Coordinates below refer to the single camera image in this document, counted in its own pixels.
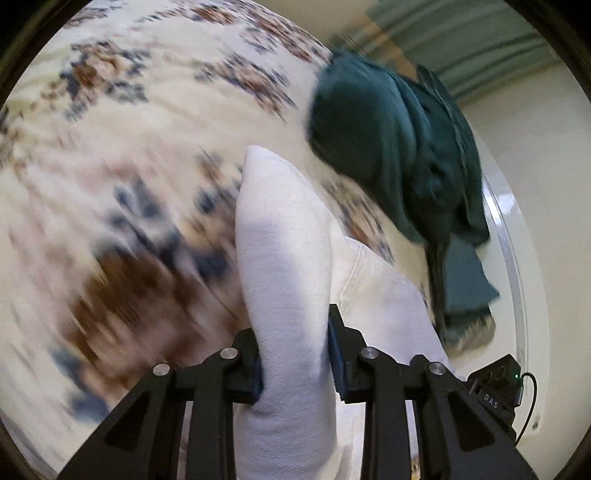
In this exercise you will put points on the white pants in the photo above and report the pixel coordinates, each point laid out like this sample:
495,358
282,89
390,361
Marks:
286,277

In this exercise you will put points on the folded teal cloth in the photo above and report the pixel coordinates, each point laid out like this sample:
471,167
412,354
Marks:
466,286

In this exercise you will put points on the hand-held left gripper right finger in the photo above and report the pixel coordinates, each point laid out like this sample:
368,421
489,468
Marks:
336,369

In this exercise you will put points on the teal striped curtain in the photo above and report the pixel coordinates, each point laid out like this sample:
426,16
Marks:
461,46

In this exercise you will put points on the floral patterned bedsheet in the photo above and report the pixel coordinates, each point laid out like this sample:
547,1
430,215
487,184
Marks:
115,161

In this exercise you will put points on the teal plush blanket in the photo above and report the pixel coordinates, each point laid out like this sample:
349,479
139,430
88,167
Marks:
378,138

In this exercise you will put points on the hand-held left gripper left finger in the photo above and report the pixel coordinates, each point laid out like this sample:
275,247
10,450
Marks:
251,378

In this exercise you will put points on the folded dark grey cloth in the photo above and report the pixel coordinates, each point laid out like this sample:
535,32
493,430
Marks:
438,286

